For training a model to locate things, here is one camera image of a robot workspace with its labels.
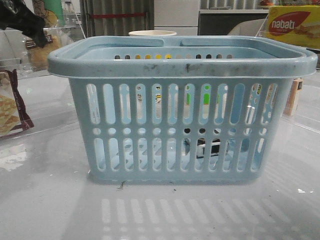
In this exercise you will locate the green yellow cartoon package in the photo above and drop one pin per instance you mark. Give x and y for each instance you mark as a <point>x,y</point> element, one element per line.
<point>51,11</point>

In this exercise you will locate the white paper cup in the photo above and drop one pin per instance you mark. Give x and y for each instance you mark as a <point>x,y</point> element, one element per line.
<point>152,33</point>

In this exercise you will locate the small tan cardboard box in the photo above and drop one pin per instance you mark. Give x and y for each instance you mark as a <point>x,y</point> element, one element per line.
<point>293,97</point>

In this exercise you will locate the black white tissue pack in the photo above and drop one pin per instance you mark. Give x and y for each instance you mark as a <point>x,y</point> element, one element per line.
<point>201,145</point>

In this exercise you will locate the white drawer cabinet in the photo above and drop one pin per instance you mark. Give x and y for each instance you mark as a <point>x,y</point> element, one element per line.
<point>180,16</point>

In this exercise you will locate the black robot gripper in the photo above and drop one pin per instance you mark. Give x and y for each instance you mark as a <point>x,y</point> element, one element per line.
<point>16,15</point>

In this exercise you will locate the packaged bread clear wrapper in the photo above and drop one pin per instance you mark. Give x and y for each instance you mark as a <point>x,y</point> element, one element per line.
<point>38,56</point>

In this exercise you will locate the clear acrylic shelf left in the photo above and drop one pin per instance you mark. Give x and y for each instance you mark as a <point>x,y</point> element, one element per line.
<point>14,55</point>

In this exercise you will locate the clear acrylic stand right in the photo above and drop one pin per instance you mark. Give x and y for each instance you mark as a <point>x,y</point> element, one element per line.
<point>262,27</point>

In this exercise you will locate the light blue plastic basket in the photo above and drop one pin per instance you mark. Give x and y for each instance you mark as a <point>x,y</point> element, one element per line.
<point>134,96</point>

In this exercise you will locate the brown cracker snack bag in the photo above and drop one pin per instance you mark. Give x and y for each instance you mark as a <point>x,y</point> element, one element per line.
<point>13,115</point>

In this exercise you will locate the yellow nabati wafer box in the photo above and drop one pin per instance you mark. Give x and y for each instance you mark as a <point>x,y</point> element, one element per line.
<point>295,25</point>

